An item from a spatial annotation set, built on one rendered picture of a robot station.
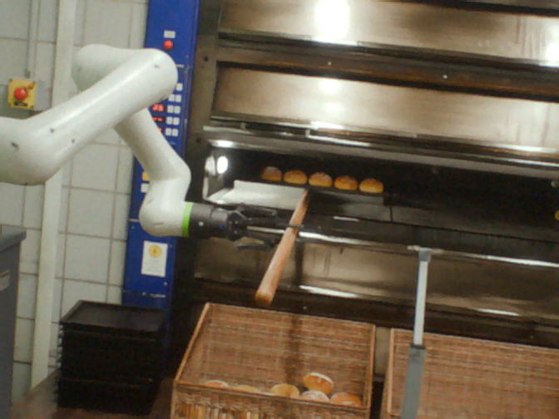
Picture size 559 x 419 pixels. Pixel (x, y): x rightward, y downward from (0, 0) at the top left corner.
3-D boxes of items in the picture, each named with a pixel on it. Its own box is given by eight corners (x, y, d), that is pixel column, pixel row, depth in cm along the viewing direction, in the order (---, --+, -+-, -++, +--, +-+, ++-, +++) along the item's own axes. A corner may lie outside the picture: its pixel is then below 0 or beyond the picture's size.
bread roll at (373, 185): (359, 191, 389) (361, 178, 388) (358, 189, 395) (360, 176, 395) (383, 194, 388) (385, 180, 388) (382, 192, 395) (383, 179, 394)
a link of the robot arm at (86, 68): (93, 73, 216) (118, 35, 221) (51, 69, 222) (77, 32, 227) (128, 125, 229) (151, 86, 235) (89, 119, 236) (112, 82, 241)
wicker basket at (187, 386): (196, 382, 312) (205, 300, 309) (367, 405, 307) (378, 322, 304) (165, 434, 264) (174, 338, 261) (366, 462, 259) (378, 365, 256)
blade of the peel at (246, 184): (383, 205, 346) (383, 198, 346) (234, 188, 350) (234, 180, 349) (379, 194, 382) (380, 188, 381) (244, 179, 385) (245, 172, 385)
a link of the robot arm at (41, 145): (20, 142, 178) (183, 41, 216) (-39, 132, 186) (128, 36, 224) (37, 202, 184) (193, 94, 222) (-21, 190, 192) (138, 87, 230)
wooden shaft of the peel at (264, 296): (269, 308, 170) (271, 292, 169) (253, 307, 170) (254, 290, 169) (311, 199, 339) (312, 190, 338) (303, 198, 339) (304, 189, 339)
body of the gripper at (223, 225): (217, 205, 253) (251, 209, 253) (214, 236, 254) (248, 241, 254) (212, 209, 246) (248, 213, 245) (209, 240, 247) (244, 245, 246)
